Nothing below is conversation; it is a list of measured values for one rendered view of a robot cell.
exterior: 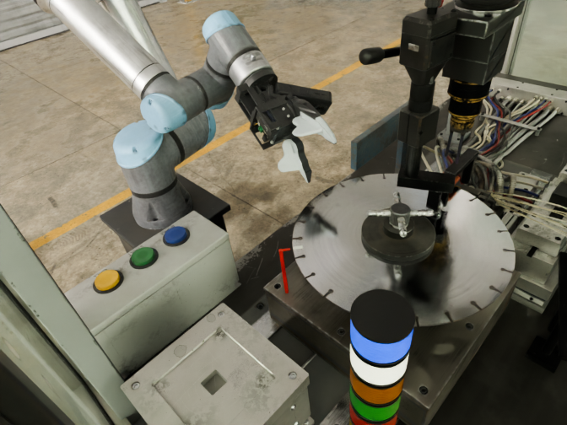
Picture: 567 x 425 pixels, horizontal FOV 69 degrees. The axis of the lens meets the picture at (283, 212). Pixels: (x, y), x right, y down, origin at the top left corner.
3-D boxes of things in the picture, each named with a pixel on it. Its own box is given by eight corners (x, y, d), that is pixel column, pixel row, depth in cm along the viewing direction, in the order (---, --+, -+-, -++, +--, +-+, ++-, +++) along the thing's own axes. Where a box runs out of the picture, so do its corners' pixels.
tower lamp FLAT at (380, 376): (386, 399, 31) (388, 379, 29) (338, 363, 33) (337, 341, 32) (418, 357, 33) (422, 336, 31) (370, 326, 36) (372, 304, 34)
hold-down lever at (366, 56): (396, 81, 50) (398, 58, 48) (355, 71, 53) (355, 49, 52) (430, 60, 54) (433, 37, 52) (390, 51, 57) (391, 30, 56)
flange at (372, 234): (346, 236, 65) (346, 224, 64) (390, 202, 70) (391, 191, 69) (405, 273, 58) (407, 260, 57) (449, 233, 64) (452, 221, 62)
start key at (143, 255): (142, 274, 72) (137, 266, 71) (130, 263, 74) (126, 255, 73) (161, 260, 74) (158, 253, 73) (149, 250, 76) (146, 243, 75)
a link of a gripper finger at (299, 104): (315, 136, 70) (286, 121, 76) (322, 132, 71) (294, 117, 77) (312, 110, 67) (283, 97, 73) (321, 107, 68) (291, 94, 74)
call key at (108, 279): (105, 298, 68) (100, 291, 67) (94, 287, 71) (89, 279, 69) (126, 284, 70) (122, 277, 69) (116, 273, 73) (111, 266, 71)
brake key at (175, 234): (175, 251, 75) (172, 244, 74) (163, 241, 78) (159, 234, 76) (192, 239, 77) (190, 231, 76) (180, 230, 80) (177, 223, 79)
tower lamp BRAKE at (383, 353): (388, 378, 29) (391, 355, 27) (337, 341, 31) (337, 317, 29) (422, 335, 31) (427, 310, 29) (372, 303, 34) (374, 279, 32)
